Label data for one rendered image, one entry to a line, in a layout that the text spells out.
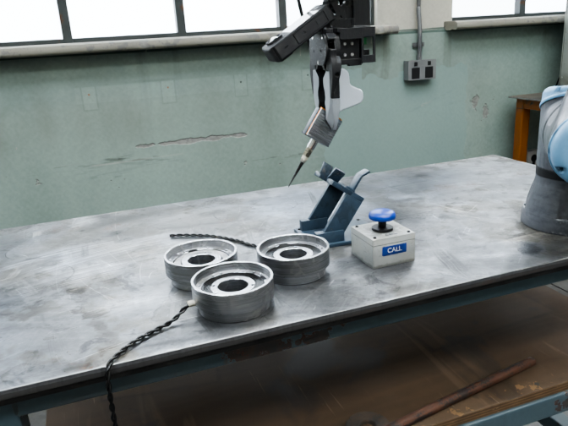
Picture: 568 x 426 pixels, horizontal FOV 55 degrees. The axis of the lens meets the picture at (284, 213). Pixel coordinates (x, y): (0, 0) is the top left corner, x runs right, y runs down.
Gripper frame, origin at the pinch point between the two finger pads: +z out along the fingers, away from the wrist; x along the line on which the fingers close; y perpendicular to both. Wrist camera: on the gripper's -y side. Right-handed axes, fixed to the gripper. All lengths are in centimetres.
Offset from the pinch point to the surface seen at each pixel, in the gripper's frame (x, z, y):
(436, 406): -18.6, 43.4, 9.6
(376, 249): -15.2, 16.8, 1.2
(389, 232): -13.1, 15.3, 4.3
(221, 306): -22.7, 17.1, -23.0
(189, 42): 141, -13, 0
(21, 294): -2, 20, -48
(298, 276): -16.4, 18.1, -11.1
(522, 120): 143, 34, 160
